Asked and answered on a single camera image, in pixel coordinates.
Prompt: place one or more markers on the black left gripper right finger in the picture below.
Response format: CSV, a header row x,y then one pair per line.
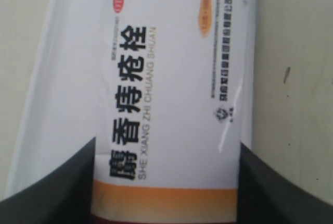
x,y
265,196

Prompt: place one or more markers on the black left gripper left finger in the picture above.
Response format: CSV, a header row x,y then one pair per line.
x,y
63,196

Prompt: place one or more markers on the white red medicine box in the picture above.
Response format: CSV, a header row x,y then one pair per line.
x,y
169,111

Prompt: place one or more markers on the white plastic tray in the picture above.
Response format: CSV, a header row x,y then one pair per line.
x,y
61,112

